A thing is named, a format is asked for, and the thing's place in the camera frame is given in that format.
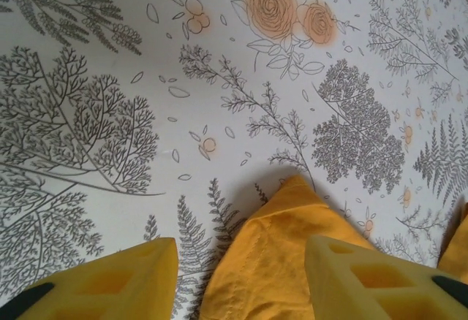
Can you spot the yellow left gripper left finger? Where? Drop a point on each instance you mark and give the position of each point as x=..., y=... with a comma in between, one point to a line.
x=109, y=290

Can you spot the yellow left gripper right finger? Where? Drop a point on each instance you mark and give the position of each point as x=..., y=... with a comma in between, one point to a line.
x=384, y=290

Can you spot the floral table cover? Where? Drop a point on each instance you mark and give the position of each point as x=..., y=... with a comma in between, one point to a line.
x=219, y=79

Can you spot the orange t-shirt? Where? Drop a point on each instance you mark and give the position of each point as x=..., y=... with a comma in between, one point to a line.
x=263, y=261

